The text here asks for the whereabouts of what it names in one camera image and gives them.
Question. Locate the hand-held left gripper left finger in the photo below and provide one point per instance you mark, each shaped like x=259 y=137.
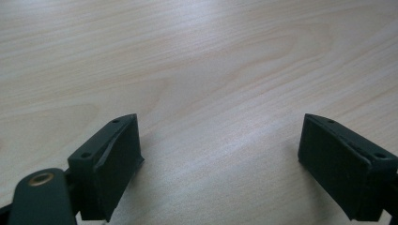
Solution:
x=106 y=175

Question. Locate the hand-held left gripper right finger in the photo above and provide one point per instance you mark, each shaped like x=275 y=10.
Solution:
x=341 y=175

